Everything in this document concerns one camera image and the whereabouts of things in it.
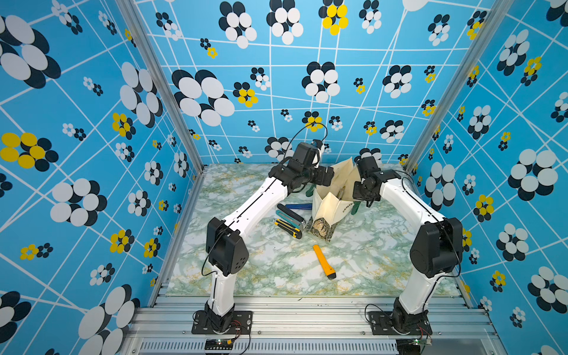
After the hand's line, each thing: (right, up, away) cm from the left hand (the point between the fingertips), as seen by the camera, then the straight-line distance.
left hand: (325, 168), depth 81 cm
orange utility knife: (+1, -38, +4) cm, 38 cm away
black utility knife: (-13, -19, +20) cm, 31 cm away
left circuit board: (-38, -59, -9) cm, 71 cm away
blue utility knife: (-9, -16, +21) cm, 28 cm away
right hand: (+18, -9, +10) cm, 23 cm away
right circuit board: (+25, -57, -13) cm, 64 cm away
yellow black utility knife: (-12, -26, +13) cm, 32 cm away
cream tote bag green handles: (+3, -12, +2) cm, 13 cm away
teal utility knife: (-14, -22, +18) cm, 31 cm away
